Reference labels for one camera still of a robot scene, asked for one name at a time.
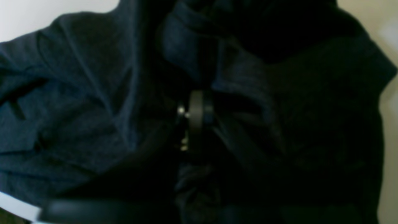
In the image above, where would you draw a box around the dark grey T-shirt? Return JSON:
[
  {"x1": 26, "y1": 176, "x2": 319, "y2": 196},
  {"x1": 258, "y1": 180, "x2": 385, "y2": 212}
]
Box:
[{"x1": 1, "y1": 0, "x2": 397, "y2": 224}]

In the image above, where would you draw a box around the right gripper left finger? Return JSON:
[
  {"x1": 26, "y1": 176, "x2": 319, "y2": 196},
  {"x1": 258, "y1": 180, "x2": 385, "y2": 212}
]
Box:
[{"x1": 177, "y1": 90, "x2": 204, "y2": 155}]

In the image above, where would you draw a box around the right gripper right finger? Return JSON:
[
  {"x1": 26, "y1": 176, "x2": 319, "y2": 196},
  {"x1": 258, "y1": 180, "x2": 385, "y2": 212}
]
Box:
[{"x1": 202, "y1": 90, "x2": 249, "y2": 162}]

